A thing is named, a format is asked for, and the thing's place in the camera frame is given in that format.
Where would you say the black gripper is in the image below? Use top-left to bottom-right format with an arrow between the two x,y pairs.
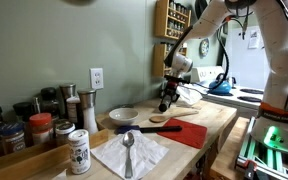
160,74 -> 190,104

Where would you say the glass jar with black lid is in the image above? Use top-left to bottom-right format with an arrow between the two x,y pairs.
158,94 -> 174,113

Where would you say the dark jar with white lid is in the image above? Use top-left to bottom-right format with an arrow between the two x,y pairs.
54,121 -> 76,147

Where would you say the dark jar with black lid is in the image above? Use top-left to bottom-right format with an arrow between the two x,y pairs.
39,86 -> 61,121

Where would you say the red lid spice jar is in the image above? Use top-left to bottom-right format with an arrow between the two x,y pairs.
28,112 -> 54,146

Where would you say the black lid spice jar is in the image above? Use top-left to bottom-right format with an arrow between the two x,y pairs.
12,101 -> 35,148

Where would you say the blue lid spice jar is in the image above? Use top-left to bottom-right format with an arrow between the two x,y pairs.
0,121 -> 27,155

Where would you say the white cloth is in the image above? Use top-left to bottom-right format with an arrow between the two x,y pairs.
176,83 -> 204,107

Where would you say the wooden spoon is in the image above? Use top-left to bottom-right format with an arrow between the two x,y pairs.
149,109 -> 200,124

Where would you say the black spatula with blue head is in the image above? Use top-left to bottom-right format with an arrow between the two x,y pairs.
116,124 -> 183,135

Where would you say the red silicone mat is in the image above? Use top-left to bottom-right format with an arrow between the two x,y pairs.
156,118 -> 208,150

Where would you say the blue kettle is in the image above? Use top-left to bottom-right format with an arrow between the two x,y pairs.
208,72 -> 233,95

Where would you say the white ceramic bowl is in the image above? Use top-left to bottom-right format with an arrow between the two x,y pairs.
108,107 -> 140,127

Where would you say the metal spoon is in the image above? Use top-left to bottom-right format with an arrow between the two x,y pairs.
122,131 -> 136,179

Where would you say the white paper napkin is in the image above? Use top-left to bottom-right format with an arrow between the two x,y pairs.
52,169 -> 68,180
90,129 -> 170,180

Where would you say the tall wooden spice rack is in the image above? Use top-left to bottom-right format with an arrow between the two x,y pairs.
153,0 -> 192,42

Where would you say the white stove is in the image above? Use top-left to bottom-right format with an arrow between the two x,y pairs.
190,65 -> 267,118

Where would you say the white refrigerator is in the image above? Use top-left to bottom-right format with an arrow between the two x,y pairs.
222,24 -> 272,91

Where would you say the steel and white pepper mill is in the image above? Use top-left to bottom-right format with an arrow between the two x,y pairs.
77,88 -> 99,135

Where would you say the white capped spice bottle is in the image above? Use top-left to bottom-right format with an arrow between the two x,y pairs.
66,95 -> 82,124

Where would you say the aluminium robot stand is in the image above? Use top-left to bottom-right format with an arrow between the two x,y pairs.
234,116 -> 288,180

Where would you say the tall steel grinder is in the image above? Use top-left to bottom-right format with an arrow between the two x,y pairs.
59,83 -> 77,119

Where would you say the paper note on refrigerator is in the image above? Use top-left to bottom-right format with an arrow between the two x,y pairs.
247,28 -> 263,50

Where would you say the white printed spice shaker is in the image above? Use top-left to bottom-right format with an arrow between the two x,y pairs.
67,128 -> 92,175

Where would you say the wooden tray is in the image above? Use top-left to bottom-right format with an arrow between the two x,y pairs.
0,128 -> 110,180

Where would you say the round decorative wall plate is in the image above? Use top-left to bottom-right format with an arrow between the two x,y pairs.
198,37 -> 211,58

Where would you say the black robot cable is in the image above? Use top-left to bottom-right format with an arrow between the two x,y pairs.
197,31 -> 232,93

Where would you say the white wall outlet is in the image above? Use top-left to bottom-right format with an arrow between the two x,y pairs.
89,67 -> 105,90

